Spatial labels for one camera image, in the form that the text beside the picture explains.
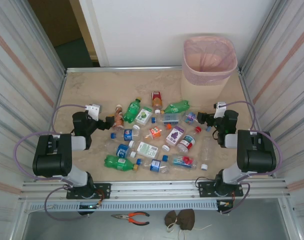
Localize orange label bottle white cap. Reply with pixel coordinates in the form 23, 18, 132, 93
112, 104, 125, 130

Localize clear cola bottle blue cap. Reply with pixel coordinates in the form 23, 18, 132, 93
110, 128, 143, 142

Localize green soda bottle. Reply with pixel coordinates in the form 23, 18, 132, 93
123, 97, 143, 124

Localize green bottle yellow cap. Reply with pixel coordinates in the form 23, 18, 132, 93
103, 154, 140, 172
160, 99, 191, 115

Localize blue label bottle white cap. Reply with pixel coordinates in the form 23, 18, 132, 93
104, 139, 138, 159

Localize unlabelled clear bottle white cap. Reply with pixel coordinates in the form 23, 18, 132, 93
200, 136, 214, 172

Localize purple grape juice bottle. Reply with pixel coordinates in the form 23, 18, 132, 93
161, 125, 185, 153

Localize green apple juice bottle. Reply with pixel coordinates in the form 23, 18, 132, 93
131, 106, 153, 131

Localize clear bottle pale blue label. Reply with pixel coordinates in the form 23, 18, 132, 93
150, 112, 181, 125

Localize green white label bottle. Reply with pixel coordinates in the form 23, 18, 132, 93
128, 140, 159, 159

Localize red label tea bottle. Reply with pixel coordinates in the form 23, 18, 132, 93
151, 90, 164, 115

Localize clear bottle blue square label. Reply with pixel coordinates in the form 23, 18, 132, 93
136, 157, 171, 175

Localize beige ribbed waste bin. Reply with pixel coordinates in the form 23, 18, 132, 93
180, 36, 239, 107

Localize pink plastic bin liner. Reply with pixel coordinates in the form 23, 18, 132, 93
183, 34, 239, 86

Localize clear bottle colourful label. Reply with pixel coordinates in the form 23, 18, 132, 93
182, 111, 213, 133

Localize red teal label bottle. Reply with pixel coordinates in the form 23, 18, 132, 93
176, 126, 202, 154

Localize blue red label water bottle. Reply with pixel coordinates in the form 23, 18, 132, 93
161, 154, 198, 171

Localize brown cloth mask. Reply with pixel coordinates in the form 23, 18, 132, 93
178, 208, 196, 231

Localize brown fabric pouch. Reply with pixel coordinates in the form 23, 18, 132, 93
164, 210, 181, 227

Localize brown wooden door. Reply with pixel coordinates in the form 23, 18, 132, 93
28, 0, 83, 48

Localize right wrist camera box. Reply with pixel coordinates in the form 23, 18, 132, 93
213, 101, 227, 119

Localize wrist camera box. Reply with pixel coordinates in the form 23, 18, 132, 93
213, 101, 227, 119
83, 103, 103, 121

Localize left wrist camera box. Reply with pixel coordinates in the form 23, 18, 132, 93
83, 103, 103, 121

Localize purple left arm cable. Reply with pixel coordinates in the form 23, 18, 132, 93
13, 103, 89, 222

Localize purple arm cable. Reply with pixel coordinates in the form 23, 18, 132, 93
13, 103, 89, 222
220, 100, 284, 215

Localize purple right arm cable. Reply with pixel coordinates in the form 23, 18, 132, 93
220, 100, 284, 215

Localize aluminium table edge rail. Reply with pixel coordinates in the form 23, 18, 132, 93
238, 67, 255, 131
65, 65, 183, 74

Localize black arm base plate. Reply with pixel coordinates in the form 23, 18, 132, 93
66, 183, 112, 200
197, 180, 244, 198

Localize orange base wires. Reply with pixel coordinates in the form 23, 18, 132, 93
95, 188, 110, 209
216, 191, 237, 209

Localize striped enclosure panel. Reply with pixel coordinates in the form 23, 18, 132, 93
0, 0, 68, 240
238, 0, 304, 240

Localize wide grooved aluminium rail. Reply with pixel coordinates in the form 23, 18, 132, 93
18, 177, 292, 201

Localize white door frame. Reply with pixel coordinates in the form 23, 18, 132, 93
78, 0, 110, 68

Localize white slotted cable duct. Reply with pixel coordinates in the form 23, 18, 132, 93
26, 199, 219, 213

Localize orange handled pliers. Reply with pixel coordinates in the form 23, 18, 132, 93
110, 211, 151, 226

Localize white string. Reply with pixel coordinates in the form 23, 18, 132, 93
166, 219, 213, 240

